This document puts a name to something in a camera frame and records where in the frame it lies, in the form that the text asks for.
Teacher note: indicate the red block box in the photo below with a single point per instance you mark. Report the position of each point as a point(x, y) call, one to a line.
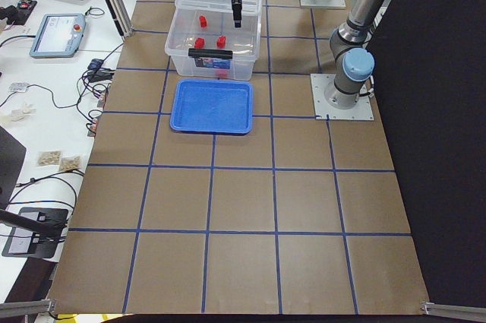
point(203, 21)
point(221, 42)
point(199, 43)

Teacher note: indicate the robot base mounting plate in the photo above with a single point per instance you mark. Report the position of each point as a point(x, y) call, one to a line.
point(331, 104)

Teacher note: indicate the red block box back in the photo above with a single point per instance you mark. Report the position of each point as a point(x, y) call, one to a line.
point(203, 21)

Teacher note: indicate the clear plastic storage box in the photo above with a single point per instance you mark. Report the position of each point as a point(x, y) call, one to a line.
point(244, 42)

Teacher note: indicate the blue plastic tray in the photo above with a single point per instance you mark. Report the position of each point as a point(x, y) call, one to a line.
point(213, 106)

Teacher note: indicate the black connector plug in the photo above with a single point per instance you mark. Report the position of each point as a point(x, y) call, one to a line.
point(96, 72)

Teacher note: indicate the teach pendant near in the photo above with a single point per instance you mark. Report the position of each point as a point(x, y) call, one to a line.
point(58, 36)

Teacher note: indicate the bag of beige parts right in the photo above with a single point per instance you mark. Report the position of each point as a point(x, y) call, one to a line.
point(69, 163)

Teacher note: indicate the bag of beige parts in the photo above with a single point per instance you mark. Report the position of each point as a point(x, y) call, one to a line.
point(69, 163)
point(49, 158)

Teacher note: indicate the small white label card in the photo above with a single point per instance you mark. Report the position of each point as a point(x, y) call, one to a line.
point(18, 87)

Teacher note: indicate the bag of beige parts left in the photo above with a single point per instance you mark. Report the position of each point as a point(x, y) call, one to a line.
point(49, 158)

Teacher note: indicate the white printed part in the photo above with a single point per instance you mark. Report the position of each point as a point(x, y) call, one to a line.
point(17, 115)

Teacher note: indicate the black monitor panel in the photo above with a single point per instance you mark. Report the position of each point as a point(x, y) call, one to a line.
point(11, 162)

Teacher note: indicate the black box latch handle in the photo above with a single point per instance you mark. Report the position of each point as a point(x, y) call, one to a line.
point(210, 53)

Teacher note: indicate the aluminium rail bottom left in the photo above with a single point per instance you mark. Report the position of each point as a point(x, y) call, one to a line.
point(11, 309)

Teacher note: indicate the aluminium rail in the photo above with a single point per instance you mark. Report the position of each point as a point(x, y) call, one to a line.
point(467, 313)
point(11, 309)

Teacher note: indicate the aluminium rail bottom right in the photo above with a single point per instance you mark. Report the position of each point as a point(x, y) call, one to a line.
point(467, 313)

